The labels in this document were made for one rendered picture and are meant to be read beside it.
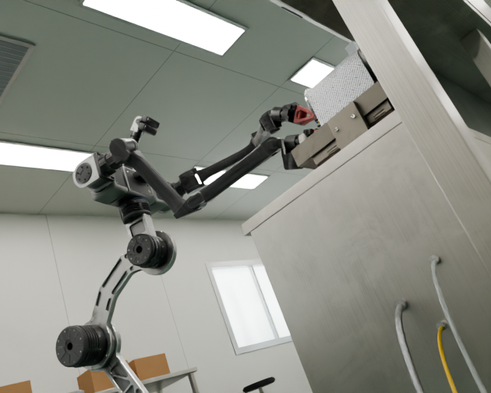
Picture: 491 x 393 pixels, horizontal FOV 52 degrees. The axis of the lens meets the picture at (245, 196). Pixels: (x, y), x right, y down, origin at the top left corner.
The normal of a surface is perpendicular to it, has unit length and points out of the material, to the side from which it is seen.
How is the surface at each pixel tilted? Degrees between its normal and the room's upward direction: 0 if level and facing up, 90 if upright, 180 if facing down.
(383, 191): 90
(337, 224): 90
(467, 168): 90
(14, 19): 180
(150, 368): 90
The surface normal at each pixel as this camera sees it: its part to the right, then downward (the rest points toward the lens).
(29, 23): 0.34, 0.86
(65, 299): 0.65, -0.51
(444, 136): -0.69, -0.05
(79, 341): -0.44, -0.21
